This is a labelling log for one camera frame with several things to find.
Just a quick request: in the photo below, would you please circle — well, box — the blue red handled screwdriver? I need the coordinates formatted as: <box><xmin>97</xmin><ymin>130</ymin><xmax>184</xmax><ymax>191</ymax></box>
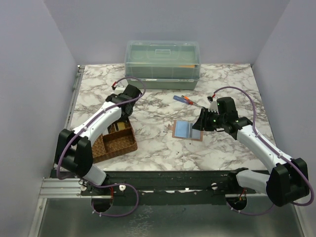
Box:
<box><xmin>173</xmin><ymin>95</ymin><xmax>190</xmax><ymax>105</ymax></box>

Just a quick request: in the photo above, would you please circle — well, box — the clear green plastic storage box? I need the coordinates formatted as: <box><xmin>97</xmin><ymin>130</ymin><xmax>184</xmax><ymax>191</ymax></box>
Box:
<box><xmin>124</xmin><ymin>40</ymin><xmax>201</xmax><ymax>90</ymax></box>

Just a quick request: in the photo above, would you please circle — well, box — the credit card in tray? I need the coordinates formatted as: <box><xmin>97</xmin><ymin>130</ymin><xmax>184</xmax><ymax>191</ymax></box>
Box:
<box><xmin>114</xmin><ymin>122</ymin><xmax>126</xmax><ymax>132</ymax></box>

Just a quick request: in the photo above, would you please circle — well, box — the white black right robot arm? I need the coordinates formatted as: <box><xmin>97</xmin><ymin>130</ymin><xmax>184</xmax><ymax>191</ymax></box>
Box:
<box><xmin>193</xmin><ymin>97</ymin><xmax>311</xmax><ymax>207</ymax></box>

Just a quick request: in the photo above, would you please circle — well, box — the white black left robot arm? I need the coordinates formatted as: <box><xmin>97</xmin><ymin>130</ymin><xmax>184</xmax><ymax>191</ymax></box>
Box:
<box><xmin>54</xmin><ymin>85</ymin><xmax>145</xmax><ymax>195</ymax></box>

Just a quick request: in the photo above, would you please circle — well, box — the tan leather card holder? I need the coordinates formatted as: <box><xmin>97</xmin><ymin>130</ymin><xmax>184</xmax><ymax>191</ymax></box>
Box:
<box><xmin>169</xmin><ymin>120</ymin><xmax>203</xmax><ymax>141</ymax></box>

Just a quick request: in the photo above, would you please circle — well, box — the orange grey small screwdriver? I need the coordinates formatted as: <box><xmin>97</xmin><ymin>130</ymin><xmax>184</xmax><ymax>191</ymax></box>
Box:
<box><xmin>181</xmin><ymin>95</ymin><xmax>203</xmax><ymax>108</ymax></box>

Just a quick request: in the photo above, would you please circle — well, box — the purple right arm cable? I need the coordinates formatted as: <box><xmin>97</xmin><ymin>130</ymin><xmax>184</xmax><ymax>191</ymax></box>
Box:
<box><xmin>207</xmin><ymin>86</ymin><xmax>311</xmax><ymax>216</ymax></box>

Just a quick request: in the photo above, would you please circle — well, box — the brown woven divided tray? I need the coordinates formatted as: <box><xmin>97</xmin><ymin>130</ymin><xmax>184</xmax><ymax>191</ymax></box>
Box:
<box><xmin>92</xmin><ymin>120</ymin><xmax>138</xmax><ymax>163</ymax></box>

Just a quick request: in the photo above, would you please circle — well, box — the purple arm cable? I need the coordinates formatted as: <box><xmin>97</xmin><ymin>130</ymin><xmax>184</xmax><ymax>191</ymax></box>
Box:
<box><xmin>56</xmin><ymin>77</ymin><xmax>147</xmax><ymax>218</ymax></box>
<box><xmin>207</xmin><ymin>86</ymin><xmax>311</xmax><ymax>216</ymax></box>

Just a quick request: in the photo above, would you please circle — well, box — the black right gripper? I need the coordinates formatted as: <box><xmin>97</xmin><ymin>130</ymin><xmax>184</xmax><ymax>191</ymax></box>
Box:
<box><xmin>192</xmin><ymin>108</ymin><xmax>226</xmax><ymax>131</ymax></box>

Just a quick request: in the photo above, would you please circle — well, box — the aluminium extrusion rail left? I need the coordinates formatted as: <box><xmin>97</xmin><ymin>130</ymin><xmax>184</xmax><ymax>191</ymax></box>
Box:
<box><xmin>39</xmin><ymin>178</ymin><xmax>87</xmax><ymax>198</ymax></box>

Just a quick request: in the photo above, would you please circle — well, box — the black metal base rail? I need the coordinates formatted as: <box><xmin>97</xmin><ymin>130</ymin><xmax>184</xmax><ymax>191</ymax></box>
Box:
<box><xmin>76</xmin><ymin>171</ymin><xmax>254</xmax><ymax>205</ymax></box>

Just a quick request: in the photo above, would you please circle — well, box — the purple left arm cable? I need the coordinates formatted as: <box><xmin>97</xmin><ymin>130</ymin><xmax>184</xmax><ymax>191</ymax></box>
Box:
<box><xmin>56</xmin><ymin>77</ymin><xmax>147</xmax><ymax>218</ymax></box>

